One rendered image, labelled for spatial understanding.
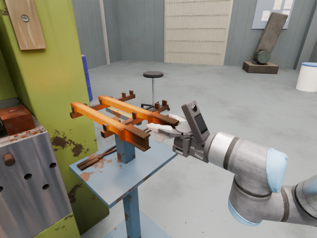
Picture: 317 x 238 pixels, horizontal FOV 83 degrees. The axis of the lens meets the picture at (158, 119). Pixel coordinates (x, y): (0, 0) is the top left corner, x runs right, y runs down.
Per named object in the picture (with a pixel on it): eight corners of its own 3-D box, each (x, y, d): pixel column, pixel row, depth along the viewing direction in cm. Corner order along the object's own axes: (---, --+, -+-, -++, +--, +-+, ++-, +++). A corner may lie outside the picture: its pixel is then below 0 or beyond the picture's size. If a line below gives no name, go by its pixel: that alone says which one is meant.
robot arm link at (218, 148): (226, 146, 42) (240, 130, 48) (207, 138, 45) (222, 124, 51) (220, 175, 46) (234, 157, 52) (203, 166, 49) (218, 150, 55)
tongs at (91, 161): (163, 120, 119) (163, 118, 118) (168, 122, 116) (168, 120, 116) (76, 166, 78) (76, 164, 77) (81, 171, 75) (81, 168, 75)
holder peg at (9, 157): (16, 164, 59) (13, 157, 58) (6, 168, 57) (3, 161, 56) (14, 158, 61) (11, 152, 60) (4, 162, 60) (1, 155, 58)
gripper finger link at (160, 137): (143, 142, 57) (171, 147, 55) (143, 126, 54) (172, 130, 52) (146, 137, 60) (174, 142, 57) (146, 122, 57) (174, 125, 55)
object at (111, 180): (178, 154, 88) (178, 151, 88) (109, 208, 61) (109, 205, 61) (137, 134, 106) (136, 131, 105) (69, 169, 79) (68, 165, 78)
